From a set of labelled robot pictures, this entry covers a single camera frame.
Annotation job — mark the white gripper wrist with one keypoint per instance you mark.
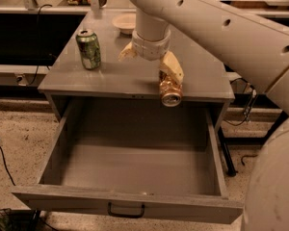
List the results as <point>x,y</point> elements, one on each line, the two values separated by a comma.
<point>149,47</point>

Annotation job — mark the orange soda can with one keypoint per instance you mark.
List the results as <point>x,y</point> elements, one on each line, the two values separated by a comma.
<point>170,91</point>

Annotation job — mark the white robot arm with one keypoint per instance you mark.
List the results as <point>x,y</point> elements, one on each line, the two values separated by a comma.
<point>256,48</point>

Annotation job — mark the green soda can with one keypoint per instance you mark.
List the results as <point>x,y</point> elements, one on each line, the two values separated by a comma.
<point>89,49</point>

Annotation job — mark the open grey top drawer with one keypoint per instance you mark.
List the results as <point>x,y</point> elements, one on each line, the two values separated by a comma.
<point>134,152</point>

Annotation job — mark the white paper bowl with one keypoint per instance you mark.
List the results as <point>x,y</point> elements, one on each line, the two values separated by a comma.
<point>125,22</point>

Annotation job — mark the grey cabinet body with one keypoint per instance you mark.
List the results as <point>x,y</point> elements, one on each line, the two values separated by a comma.
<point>205,78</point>

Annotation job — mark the black table leg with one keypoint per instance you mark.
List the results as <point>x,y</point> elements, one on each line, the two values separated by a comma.
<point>231,171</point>

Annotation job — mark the black drawer handle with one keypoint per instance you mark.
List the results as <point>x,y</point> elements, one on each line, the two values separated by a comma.
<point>116,211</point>

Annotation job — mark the black wire basket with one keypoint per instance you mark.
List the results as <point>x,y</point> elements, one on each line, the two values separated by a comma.
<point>18,220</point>

